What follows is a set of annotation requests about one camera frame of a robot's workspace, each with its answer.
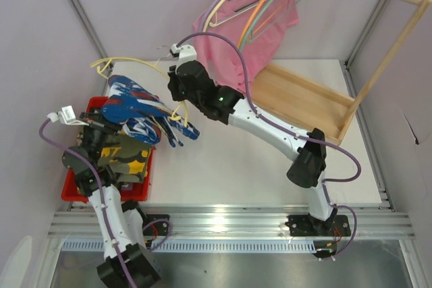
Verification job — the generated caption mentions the green yellow camouflage trousers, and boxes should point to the green yellow camouflage trousers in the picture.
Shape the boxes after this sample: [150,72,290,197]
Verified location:
[76,129,153,188]

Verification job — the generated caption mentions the blue red white shorts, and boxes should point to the blue red white shorts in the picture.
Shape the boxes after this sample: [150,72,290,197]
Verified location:
[101,75,200,147]

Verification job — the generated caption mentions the cream hanger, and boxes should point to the cream hanger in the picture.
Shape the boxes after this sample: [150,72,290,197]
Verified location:
[194,0,299,42]
[90,57,189,127]

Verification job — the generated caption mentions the mint green hanger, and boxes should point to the mint green hanger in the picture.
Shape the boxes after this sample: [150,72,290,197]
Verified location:
[239,0,296,49]

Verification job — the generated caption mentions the orange hanger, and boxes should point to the orange hanger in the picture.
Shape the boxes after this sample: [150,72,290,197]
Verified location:
[238,0,303,48]

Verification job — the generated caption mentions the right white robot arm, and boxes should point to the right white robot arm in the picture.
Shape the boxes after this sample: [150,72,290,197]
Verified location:
[168,60,333,229]

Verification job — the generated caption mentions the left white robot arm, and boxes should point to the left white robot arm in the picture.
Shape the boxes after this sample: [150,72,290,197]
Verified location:
[59,107,161,287]

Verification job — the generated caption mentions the pink t-shirt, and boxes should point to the pink t-shirt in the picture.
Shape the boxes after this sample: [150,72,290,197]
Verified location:
[192,0,300,92]

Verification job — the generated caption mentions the red plastic bin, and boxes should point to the red plastic bin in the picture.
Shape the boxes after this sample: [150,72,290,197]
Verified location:
[61,96,155,203]

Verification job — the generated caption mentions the wooden clothes rack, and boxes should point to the wooden clothes rack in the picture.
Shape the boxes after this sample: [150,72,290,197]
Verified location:
[252,0,431,145]

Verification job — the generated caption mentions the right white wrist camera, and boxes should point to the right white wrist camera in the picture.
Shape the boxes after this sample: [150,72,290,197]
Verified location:
[169,44,197,71]

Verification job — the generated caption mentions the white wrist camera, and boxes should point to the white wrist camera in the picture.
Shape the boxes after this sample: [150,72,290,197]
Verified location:
[47,105,88,125]
[169,44,197,71]

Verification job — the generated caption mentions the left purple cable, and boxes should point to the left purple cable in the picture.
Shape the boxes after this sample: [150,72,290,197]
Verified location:
[39,117,173,288]

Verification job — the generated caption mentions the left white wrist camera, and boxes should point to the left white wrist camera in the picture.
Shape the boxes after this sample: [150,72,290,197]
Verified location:
[47,105,88,125]

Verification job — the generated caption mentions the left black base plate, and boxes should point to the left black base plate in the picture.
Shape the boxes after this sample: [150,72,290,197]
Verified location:
[143,214,170,237]

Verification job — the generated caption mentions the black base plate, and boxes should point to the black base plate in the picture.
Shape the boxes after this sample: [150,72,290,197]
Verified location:
[143,214,170,237]
[285,214,352,237]

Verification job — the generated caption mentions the white slotted cable duct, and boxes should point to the white slotted cable duct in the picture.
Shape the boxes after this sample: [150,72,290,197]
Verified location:
[62,239,320,254]

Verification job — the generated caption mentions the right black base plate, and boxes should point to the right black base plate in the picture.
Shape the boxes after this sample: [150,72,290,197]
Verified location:
[285,214,352,237]

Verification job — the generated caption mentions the aluminium mounting rail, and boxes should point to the aluminium mounting rail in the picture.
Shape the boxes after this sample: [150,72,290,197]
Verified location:
[48,204,415,240]

